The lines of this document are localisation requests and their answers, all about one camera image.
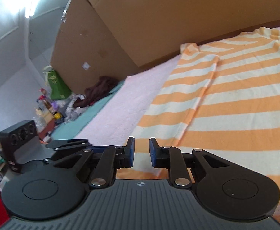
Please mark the pink terry towel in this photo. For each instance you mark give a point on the pink terry towel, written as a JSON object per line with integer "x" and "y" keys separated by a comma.
{"x": 117, "y": 120}

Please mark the large centre cardboard box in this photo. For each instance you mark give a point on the large centre cardboard box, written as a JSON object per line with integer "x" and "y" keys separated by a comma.
{"x": 149, "y": 30}

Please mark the green shopping bag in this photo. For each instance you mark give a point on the green shopping bag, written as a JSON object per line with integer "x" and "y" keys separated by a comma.
{"x": 59, "y": 89}

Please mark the dark brown garment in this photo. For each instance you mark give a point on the dark brown garment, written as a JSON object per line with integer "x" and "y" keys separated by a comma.
{"x": 100, "y": 90}

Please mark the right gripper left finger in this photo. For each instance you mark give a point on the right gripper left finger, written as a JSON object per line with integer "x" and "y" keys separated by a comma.
{"x": 106, "y": 160}

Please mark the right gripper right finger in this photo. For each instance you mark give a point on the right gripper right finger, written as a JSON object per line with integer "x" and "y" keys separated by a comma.
{"x": 172, "y": 159}

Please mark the teal folded cloth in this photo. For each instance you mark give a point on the teal folded cloth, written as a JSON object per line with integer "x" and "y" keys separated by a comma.
{"x": 69, "y": 130}

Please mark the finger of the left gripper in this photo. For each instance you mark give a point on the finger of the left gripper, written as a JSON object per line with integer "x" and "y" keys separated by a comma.
{"x": 60, "y": 145}

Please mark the left cardboard box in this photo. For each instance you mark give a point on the left cardboard box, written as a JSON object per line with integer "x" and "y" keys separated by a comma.
{"x": 85, "y": 49}

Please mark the orange white striped sweater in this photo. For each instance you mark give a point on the orange white striped sweater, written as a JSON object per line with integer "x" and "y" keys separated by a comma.
{"x": 222, "y": 97}

